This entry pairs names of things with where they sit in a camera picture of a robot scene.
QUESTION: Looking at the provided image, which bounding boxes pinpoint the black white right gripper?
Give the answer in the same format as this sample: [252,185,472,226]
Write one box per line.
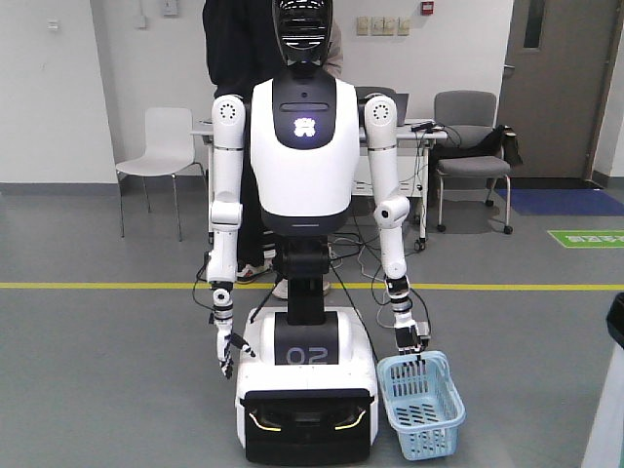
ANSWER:
[394,325,421,352]

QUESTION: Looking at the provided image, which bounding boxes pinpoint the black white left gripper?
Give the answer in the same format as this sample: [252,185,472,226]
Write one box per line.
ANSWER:
[216,329,244,367]

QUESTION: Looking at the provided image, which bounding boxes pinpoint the light blue plastic basket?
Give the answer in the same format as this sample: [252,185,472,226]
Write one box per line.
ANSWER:
[377,351,466,461]

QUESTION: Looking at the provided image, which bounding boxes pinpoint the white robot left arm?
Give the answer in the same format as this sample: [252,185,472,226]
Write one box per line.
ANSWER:
[207,95,246,377]

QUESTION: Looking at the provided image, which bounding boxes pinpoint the white black humanoid robot body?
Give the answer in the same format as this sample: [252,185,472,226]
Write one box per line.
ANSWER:
[236,1,377,466]

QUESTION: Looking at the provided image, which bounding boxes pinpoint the grey office chair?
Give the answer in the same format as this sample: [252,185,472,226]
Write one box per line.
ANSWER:
[431,90,511,232]

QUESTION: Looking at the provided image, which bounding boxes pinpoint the white folding desk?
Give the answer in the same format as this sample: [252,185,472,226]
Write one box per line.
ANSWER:
[191,119,446,241]

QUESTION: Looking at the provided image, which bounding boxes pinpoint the white plastic chair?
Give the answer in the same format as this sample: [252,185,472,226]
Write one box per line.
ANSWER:
[115,107,208,241]

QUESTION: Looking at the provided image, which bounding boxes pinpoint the person in dark sweater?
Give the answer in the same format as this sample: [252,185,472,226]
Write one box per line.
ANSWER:
[202,0,344,299]

